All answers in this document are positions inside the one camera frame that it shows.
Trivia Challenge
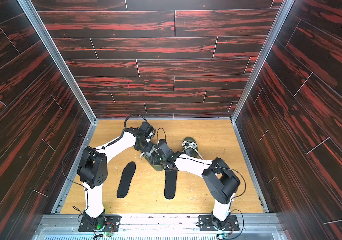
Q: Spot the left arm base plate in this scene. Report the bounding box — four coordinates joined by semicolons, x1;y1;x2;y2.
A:
78;214;122;233

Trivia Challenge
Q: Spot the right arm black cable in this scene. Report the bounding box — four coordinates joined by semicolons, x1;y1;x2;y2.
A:
185;155;247;199

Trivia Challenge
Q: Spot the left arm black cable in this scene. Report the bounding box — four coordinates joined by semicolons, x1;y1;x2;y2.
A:
123;113;149;130

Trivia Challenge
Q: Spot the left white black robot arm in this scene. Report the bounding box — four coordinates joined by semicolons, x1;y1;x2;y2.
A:
77;121;156;231

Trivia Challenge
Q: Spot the black insole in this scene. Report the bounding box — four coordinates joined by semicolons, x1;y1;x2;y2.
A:
117;162;136;199
164;170;178;200

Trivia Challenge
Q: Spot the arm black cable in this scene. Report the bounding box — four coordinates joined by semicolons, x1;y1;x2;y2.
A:
123;113;149;130
185;155;247;199

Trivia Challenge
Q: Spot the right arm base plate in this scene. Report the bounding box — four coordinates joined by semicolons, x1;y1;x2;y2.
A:
196;214;240;231

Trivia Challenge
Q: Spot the green canvas shoe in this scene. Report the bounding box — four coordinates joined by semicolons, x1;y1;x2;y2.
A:
182;137;204;160
140;147;164;172

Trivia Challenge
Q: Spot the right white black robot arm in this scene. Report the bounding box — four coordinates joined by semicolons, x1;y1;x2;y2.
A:
149;139;241;231

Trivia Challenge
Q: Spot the aluminium front rail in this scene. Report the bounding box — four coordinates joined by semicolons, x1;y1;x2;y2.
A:
33;212;288;240

